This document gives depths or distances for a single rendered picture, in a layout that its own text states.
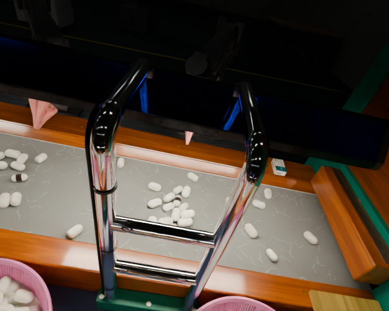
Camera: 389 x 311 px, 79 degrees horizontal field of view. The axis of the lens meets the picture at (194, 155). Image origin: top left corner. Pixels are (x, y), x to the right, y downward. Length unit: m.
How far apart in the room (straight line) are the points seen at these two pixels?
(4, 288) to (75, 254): 0.12
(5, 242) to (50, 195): 0.14
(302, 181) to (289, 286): 0.37
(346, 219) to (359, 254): 0.08
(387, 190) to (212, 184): 0.42
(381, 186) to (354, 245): 0.16
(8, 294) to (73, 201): 0.21
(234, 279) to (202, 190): 0.26
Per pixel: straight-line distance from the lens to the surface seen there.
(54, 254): 0.55
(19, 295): 0.56
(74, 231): 0.58
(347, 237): 0.67
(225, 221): 0.29
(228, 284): 0.54
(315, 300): 0.60
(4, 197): 0.68
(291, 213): 0.76
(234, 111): 0.36
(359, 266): 0.65
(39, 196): 0.68
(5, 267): 0.58
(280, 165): 0.83
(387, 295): 0.69
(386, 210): 0.71
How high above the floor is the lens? 1.24
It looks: 39 degrees down
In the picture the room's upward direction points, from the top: 15 degrees clockwise
